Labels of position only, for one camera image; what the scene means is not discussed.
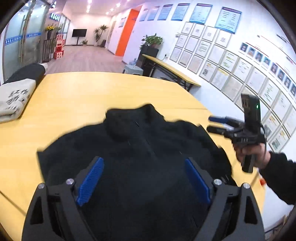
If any black fleece jacket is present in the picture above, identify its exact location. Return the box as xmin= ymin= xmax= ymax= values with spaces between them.
xmin=37 ymin=104 xmax=234 ymax=240

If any person's right hand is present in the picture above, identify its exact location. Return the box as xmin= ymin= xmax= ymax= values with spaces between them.
xmin=233 ymin=143 xmax=271 ymax=169

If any yellow side table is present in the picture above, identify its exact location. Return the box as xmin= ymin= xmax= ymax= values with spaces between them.
xmin=142 ymin=54 xmax=201 ymax=92

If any potted plant on black stand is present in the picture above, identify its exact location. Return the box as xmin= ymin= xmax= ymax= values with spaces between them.
xmin=136 ymin=34 xmax=163 ymax=67

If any grey plastic stool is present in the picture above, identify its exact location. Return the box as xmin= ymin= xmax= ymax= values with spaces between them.
xmin=122 ymin=64 xmax=143 ymax=76

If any beige folded printed cloth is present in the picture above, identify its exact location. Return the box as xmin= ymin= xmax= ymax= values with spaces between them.
xmin=1 ymin=78 xmax=36 ymax=123

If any black folded garment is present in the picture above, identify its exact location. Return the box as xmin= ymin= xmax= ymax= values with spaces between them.
xmin=4 ymin=63 xmax=48 ymax=86

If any red crate stack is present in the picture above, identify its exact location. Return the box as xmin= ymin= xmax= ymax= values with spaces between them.
xmin=54 ymin=34 xmax=66 ymax=60

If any sunflower vase on stand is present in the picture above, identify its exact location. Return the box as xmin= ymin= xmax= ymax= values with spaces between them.
xmin=42 ymin=24 xmax=56 ymax=63

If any tall corner potted plant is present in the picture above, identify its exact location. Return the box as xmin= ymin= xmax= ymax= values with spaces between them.
xmin=94 ymin=25 xmax=108 ymax=46

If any black television on stand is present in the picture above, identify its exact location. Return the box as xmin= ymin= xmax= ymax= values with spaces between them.
xmin=72 ymin=29 xmax=87 ymax=45

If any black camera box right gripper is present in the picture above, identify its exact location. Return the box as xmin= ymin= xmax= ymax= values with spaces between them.
xmin=241 ymin=93 xmax=261 ymax=133

